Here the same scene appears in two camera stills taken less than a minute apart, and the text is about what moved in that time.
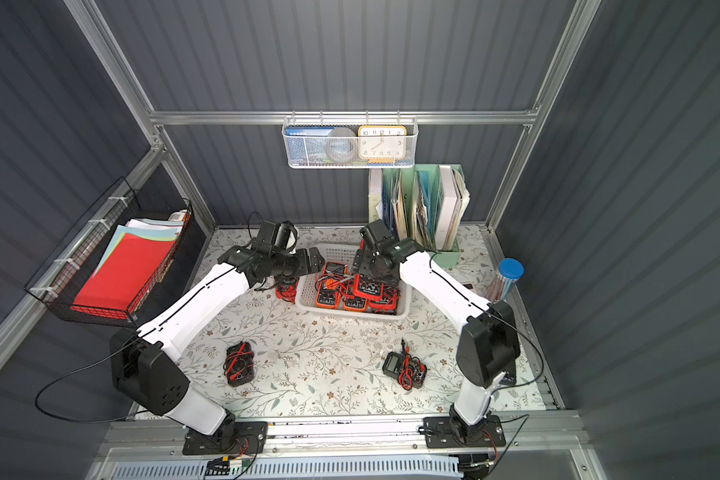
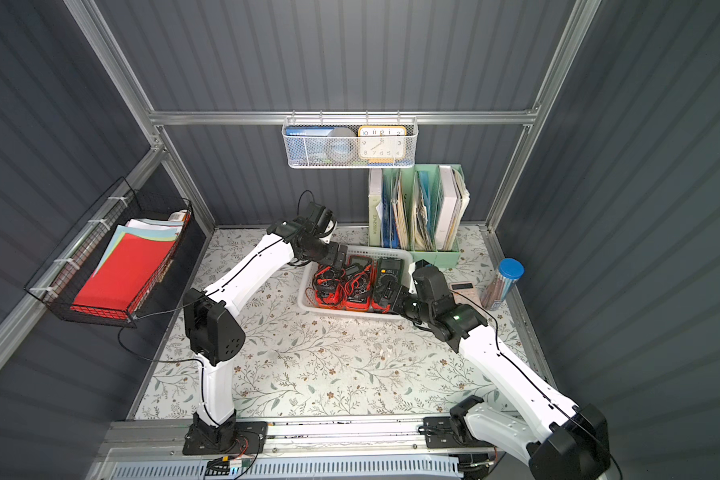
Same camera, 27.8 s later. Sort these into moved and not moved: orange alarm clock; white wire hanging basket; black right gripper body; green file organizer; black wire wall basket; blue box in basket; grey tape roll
Moved: black right gripper body
Not moved: white wire hanging basket; grey tape roll; orange alarm clock; black wire wall basket; blue box in basket; green file organizer
